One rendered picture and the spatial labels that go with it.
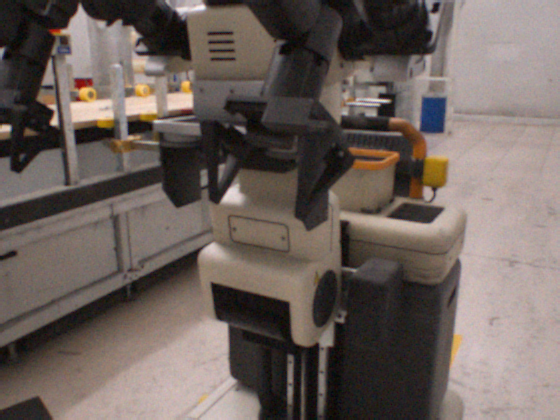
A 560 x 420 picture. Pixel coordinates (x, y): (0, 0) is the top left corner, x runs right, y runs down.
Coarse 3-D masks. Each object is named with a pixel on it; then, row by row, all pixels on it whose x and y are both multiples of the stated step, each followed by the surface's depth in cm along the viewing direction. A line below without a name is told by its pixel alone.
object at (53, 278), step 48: (0, 144) 181; (96, 144) 219; (0, 192) 184; (48, 240) 209; (96, 240) 231; (144, 240) 259; (192, 240) 289; (0, 288) 193; (48, 288) 212; (96, 288) 231; (144, 288) 263; (0, 336) 192; (48, 336) 214
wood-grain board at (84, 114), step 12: (168, 96) 335; (180, 96) 335; (72, 108) 259; (84, 108) 258; (96, 108) 258; (132, 108) 257; (144, 108) 257; (168, 108) 254; (180, 108) 256; (72, 120) 208; (84, 120) 207; (96, 120) 211; (132, 120) 229; (0, 132) 176
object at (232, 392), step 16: (224, 384) 142; (240, 384) 142; (208, 400) 135; (224, 400) 135; (240, 400) 135; (256, 400) 135; (448, 400) 135; (192, 416) 129; (208, 416) 129; (224, 416) 129; (240, 416) 129; (256, 416) 129; (448, 416) 130
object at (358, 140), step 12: (348, 132) 137; (360, 132) 135; (360, 144) 135; (372, 144) 133; (384, 144) 132; (396, 144) 130; (408, 144) 129; (408, 156) 128; (396, 168) 126; (408, 168) 122; (420, 168) 119; (396, 180) 128; (408, 180) 127; (396, 192) 128; (408, 192) 127
